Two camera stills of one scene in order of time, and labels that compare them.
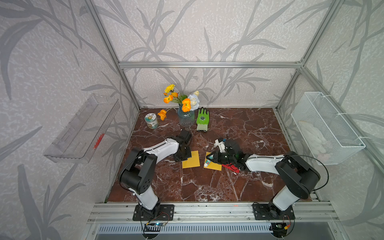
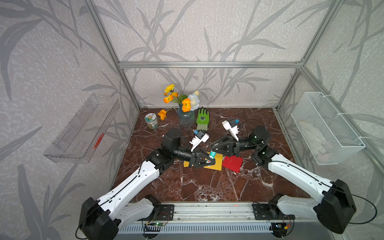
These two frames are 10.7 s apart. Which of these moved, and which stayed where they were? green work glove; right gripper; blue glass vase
Moved: right gripper
Stayed: blue glass vase; green work glove
